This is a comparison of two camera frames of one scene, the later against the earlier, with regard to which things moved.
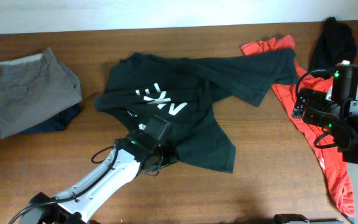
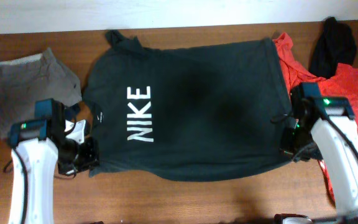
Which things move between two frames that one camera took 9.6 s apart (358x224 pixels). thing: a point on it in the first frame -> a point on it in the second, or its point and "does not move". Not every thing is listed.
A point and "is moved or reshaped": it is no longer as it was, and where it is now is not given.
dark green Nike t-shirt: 183,92 is moved or reshaped
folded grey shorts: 18,93 does not move
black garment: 335,43 does not move
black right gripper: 315,99 -> 285,145
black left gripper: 171,156 -> 92,159
